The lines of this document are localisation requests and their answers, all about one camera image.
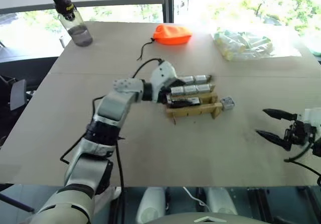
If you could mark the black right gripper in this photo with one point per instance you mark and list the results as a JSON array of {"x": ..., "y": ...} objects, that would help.
[{"x": 299, "y": 132}]

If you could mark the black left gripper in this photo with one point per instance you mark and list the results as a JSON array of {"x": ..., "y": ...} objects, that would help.
[{"x": 164, "y": 93}]

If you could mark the grey robot torso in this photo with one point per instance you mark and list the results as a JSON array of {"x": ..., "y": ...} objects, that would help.
[{"x": 198, "y": 219}]

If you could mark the wooden rack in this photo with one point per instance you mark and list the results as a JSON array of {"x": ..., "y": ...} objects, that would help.
[{"x": 193, "y": 109}]

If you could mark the small grey metal block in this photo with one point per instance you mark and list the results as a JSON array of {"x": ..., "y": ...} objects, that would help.
[{"x": 227, "y": 103}]

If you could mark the black chair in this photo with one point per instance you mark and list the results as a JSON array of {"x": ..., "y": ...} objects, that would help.
[{"x": 15, "y": 96}]

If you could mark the dark window frame post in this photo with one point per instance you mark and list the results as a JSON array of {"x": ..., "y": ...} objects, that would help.
[{"x": 168, "y": 3}]

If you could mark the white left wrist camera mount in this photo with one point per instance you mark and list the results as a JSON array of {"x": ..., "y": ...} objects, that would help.
[{"x": 163, "y": 75}]

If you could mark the black rod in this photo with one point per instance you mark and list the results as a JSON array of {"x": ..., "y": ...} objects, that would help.
[{"x": 17, "y": 203}]

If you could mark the clear plastic bag of packets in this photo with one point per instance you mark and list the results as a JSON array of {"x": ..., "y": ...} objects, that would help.
[{"x": 243, "y": 44}]

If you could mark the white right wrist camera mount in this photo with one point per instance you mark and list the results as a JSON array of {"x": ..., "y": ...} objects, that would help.
[{"x": 313, "y": 117}]

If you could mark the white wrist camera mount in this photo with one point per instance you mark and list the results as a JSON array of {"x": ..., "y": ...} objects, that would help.
[
  {"x": 313, "y": 117},
  {"x": 163, "y": 75}
]

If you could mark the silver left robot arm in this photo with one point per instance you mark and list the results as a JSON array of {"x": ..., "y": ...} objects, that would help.
[{"x": 82, "y": 168}]

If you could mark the white robot leg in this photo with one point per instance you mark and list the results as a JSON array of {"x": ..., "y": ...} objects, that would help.
[
  {"x": 222, "y": 200},
  {"x": 150, "y": 205}
]

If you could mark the clear black-capped water bottle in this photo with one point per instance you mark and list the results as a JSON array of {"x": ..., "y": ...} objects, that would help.
[{"x": 76, "y": 25}]

